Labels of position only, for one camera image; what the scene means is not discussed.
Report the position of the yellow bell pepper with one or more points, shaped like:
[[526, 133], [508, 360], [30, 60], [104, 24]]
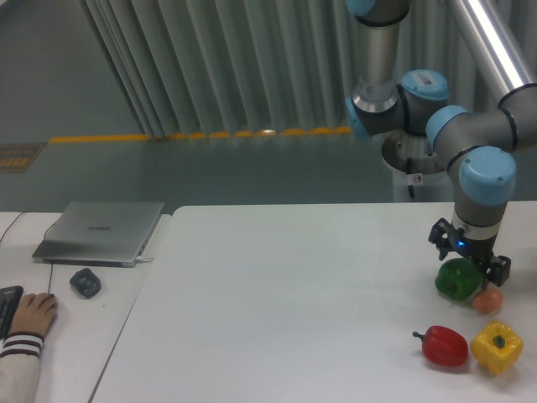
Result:
[[497, 347]]

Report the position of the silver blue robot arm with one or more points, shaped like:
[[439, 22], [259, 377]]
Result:
[[475, 150]]

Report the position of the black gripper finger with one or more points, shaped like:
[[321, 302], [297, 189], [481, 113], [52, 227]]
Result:
[[497, 269], [440, 236]]

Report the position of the black computer mouse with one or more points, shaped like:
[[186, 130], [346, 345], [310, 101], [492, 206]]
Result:
[[51, 302]]

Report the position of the brown egg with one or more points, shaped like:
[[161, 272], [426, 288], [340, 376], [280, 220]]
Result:
[[488, 300]]

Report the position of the small black device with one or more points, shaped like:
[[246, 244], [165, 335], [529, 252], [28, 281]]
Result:
[[86, 283]]

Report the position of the grey pleated curtain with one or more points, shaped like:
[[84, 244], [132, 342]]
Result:
[[236, 67]]

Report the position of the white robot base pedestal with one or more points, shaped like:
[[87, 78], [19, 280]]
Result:
[[417, 174]]

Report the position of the silver closed laptop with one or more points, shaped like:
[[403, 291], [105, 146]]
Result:
[[112, 234]]

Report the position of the black keyboard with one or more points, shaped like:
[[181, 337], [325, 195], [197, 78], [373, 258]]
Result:
[[9, 300]]

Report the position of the red bell pepper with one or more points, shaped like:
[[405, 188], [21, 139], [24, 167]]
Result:
[[443, 346]]

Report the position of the striped cuff white sleeve forearm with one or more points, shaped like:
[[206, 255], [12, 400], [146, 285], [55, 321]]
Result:
[[20, 366]]

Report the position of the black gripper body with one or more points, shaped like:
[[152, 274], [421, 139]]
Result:
[[479, 251]]

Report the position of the white laptop plug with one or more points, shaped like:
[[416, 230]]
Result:
[[144, 260]]

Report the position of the green bell pepper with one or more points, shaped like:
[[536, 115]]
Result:
[[458, 279]]

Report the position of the person's right hand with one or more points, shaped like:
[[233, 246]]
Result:
[[32, 316]]

